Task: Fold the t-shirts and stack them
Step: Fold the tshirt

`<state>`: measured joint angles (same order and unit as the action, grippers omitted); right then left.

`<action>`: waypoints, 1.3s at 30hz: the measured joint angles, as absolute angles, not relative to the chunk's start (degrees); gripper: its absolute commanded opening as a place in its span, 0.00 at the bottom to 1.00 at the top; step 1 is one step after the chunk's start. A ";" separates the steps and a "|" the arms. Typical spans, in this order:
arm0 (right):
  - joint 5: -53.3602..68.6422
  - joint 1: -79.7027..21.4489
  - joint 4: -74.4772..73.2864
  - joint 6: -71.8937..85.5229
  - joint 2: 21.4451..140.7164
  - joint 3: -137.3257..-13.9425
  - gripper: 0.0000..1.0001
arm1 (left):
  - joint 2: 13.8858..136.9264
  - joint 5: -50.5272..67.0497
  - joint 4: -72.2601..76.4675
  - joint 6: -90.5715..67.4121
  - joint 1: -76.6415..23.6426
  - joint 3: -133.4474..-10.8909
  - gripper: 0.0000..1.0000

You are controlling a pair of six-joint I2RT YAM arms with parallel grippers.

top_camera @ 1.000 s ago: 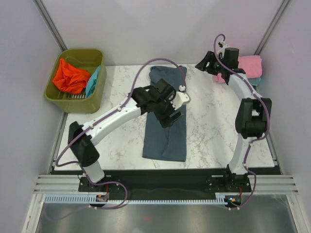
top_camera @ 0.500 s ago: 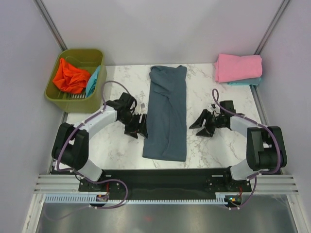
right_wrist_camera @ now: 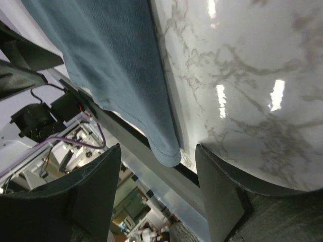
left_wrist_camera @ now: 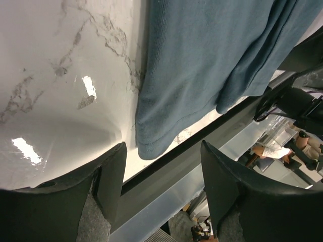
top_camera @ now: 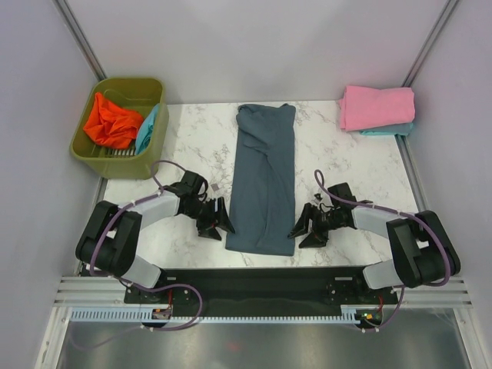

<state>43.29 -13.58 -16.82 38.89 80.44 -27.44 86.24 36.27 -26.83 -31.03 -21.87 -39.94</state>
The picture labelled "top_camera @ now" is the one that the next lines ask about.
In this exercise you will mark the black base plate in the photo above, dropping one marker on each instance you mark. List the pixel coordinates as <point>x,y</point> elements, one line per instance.
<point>282,291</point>

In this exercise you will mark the left corner aluminium post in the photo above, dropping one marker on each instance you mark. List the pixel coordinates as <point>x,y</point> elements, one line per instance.
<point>81,40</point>

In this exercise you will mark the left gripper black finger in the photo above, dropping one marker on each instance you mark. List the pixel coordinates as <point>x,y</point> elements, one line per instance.
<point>209,233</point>
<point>222,220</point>

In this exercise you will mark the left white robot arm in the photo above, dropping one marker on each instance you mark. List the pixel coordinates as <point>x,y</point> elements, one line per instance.
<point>108,244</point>

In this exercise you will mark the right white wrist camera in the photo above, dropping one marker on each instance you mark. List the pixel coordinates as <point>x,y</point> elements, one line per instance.
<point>317,198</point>

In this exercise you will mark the orange t shirt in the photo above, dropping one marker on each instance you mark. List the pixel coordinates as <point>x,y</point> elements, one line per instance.
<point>111,126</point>

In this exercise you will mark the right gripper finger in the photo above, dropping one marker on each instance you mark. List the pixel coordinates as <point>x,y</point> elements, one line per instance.
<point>315,239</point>
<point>301,226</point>

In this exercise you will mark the right corner aluminium post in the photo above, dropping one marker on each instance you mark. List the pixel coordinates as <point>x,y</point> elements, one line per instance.
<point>447,12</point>

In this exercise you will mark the light blue cloth in bin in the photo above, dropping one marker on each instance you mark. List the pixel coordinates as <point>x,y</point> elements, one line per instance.
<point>145,131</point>

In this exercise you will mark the folded teal t shirt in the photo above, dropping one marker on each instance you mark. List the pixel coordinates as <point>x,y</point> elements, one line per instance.
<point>389,130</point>

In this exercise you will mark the olive green plastic bin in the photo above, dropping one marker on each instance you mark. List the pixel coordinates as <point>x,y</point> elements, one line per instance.
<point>136,94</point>

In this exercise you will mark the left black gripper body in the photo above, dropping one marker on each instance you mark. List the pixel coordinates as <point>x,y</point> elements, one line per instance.
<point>203,213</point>

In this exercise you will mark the folded pink t shirt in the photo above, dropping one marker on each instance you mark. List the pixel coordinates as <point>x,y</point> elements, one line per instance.
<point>364,108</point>

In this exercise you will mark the slotted cable duct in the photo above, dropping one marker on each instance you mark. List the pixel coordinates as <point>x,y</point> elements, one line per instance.
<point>346,315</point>

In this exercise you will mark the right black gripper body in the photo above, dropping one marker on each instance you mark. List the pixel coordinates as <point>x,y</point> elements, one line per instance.
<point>322,222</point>

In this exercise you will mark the grey-blue t shirt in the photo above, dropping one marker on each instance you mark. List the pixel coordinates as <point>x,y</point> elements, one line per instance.
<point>262,205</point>

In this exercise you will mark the corner aluminium post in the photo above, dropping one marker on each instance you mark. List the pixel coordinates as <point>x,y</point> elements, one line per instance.
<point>447,12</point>
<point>81,40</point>

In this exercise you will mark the aluminium rail frame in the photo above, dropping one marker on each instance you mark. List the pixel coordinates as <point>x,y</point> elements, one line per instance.
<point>105,292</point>

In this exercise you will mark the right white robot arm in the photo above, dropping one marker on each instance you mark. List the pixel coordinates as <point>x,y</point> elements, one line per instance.
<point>422,253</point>

